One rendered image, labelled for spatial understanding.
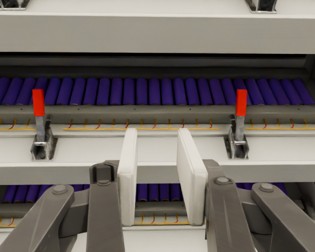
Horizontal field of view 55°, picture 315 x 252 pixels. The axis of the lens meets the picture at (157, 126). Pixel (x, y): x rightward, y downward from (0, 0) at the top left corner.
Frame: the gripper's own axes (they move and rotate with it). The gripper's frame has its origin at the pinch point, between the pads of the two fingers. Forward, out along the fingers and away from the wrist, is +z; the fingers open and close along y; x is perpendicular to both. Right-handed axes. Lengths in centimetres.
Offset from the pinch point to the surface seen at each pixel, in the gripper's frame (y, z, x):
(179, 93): 4.6, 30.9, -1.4
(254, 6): 10.9, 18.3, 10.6
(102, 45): -5.7, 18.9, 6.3
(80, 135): -10.1, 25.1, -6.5
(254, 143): 15.0, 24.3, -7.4
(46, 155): -13.8, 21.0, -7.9
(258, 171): 15.0, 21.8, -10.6
